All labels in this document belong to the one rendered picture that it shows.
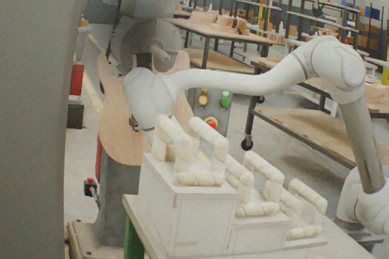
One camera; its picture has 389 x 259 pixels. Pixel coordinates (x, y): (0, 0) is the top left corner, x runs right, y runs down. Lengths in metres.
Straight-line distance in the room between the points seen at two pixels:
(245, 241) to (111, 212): 1.35
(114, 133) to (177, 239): 0.88
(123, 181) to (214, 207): 1.34
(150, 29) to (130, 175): 0.67
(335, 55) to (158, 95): 0.54
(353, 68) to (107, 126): 0.92
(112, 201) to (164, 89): 1.01
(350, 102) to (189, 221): 0.71
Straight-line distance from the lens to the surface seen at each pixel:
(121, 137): 2.12
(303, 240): 1.49
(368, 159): 1.88
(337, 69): 1.68
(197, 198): 1.27
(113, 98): 2.08
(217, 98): 2.41
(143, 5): 1.99
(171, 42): 2.33
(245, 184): 1.35
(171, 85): 1.73
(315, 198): 1.51
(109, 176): 2.58
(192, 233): 1.30
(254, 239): 1.38
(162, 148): 1.43
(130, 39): 2.29
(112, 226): 2.68
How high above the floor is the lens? 1.53
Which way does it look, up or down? 13 degrees down
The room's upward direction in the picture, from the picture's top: 8 degrees clockwise
